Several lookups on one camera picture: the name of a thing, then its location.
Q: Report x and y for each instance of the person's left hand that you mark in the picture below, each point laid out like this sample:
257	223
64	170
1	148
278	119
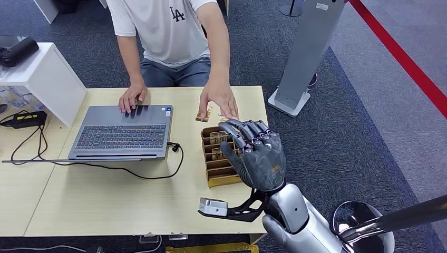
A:
218	97

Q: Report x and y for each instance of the grey laptop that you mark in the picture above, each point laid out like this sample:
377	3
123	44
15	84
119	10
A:
122	138

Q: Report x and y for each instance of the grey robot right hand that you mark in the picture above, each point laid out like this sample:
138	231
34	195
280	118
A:
262	160

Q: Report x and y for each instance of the brown cardboard card holder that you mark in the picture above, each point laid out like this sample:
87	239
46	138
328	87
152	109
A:
216	179

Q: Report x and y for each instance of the white cabinet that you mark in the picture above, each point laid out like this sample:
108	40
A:
45	9

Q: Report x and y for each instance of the grey kiosk stand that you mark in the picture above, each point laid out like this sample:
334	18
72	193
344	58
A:
307	52

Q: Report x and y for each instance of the round grey stand base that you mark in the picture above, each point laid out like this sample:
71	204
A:
290	11

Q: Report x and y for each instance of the person's left forearm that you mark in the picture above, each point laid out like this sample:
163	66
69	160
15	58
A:
218	45

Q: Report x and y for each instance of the chrome round dome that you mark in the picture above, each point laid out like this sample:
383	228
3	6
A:
352	214

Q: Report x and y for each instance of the dark metal bar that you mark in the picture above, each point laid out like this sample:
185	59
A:
415	213

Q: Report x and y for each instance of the person's right hand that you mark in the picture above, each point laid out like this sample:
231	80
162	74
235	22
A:
134	96

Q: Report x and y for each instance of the white box shelf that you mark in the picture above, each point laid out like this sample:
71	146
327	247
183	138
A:
49	80

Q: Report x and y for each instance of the metal table bracket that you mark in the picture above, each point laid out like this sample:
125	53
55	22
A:
149	238
178	237

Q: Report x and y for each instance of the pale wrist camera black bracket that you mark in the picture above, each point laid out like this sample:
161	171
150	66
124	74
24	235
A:
213	206

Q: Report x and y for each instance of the black power adapter yellow label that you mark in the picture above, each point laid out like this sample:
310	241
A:
26	119

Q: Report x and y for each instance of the person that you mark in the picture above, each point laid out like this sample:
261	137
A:
167	35

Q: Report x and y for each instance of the red floor tape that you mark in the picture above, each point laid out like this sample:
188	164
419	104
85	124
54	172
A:
405	61

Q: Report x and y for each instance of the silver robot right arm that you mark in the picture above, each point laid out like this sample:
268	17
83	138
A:
293	209

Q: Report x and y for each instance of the clear plastic bottle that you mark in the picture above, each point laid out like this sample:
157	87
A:
35	103
15	98

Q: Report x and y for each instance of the person's right forearm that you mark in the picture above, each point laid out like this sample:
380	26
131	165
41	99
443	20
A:
130	61

